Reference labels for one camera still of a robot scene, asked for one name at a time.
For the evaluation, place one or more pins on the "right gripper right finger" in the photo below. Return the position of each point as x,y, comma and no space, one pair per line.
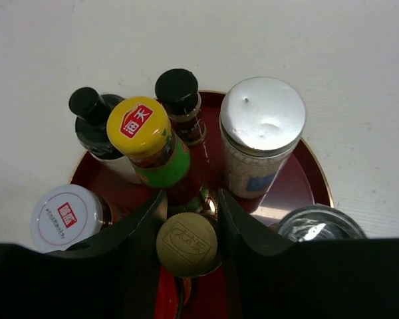
269,276

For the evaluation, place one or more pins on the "small brown yellow-label bottle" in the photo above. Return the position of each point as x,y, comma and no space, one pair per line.
187,245

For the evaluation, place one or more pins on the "silver top salt shaker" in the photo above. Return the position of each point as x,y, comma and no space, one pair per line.
318,222

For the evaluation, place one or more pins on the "grey lid paste jar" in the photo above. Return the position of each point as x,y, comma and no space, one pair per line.
67,215

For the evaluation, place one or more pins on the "black cap cumin spice bottle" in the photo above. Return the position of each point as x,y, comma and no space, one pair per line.
177,90

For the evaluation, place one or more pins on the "red round tray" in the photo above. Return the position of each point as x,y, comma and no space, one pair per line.
300,183

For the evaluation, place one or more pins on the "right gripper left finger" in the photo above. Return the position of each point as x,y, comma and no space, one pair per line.
113,274

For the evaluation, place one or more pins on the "white cylinder spice shaker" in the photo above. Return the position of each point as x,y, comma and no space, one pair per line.
261,120

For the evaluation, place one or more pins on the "black cap white-powder bottle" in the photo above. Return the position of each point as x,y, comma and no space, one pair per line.
92,111

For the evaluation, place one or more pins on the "yellow cap chili sauce bottle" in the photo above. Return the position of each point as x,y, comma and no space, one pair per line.
140,129

